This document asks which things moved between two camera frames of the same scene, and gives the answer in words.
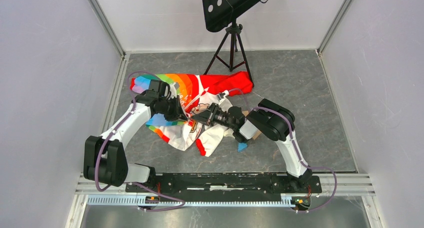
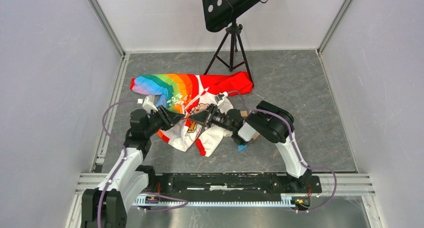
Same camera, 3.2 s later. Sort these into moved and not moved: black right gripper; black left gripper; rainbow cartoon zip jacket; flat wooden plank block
Moved: black left gripper
Not moved: flat wooden plank block; black right gripper; rainbow cartoon zip jacket
